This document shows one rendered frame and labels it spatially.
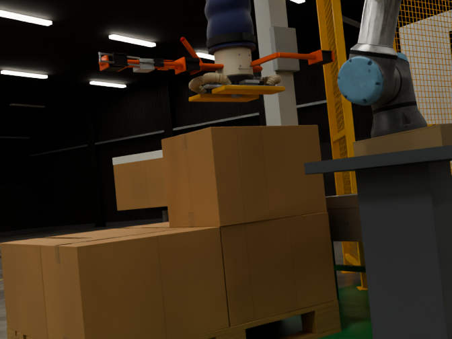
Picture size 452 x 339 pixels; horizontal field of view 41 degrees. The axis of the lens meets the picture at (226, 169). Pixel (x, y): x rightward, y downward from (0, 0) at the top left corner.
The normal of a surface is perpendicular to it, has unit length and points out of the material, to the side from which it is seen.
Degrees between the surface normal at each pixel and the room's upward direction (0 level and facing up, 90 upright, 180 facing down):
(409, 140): 90
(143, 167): 90
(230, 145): 90
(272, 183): 90
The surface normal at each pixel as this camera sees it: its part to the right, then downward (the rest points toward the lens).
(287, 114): 0.57, -0.09
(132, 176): -0.57, 0.03
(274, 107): -0.82, 0.06
